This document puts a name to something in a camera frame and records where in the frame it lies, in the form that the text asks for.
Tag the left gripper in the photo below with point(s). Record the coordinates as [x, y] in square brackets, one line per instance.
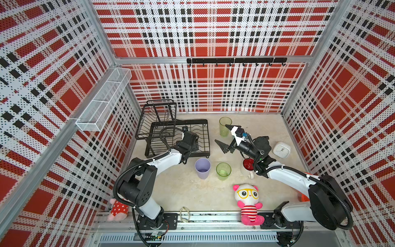
[195, 146]

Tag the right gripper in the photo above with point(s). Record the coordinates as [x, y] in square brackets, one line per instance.
[226, 147]

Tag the lilac plastic cup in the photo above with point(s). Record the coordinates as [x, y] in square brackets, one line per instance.
[202, 167]

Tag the short green transparent cup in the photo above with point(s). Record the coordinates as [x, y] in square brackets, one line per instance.
[223, 171]

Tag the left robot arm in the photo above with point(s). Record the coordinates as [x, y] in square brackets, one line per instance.
[135, 185]

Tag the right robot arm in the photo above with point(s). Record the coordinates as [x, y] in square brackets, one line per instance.
[327, 203]

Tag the tall green transparent cup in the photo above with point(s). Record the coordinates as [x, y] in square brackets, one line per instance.
[224, 131]

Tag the red and white mug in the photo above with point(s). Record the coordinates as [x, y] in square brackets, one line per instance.
[247, 168]

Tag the white pink panda plush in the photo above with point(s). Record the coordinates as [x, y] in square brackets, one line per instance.
[247, 198]

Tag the beige rubber band loop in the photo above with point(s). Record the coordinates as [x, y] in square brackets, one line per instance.
[184, 214]

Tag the orange fish plush toy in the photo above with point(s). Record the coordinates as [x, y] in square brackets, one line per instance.
[303, 198]

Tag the pink pig plush toy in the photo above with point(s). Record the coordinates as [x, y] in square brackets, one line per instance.
[118, 212]

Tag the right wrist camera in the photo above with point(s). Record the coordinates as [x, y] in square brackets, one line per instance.
[239, 134]

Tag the black wire dish rack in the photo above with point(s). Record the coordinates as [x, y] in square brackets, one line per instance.
[162, 114]

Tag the black wall hook rail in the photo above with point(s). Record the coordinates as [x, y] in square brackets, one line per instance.
[269, 60]

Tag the white mesh wall shelf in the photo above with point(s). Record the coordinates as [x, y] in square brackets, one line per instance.
[98, 111]

